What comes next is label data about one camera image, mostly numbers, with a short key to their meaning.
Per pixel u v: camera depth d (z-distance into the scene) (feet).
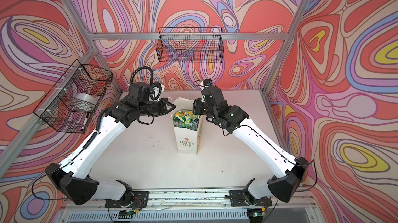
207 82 1.95
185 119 2.52
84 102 2.30
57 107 2.23
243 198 2.15
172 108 2.31
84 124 2.36
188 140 2.53
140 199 2.38
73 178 1.27
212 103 1.61
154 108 1.95
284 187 1.26
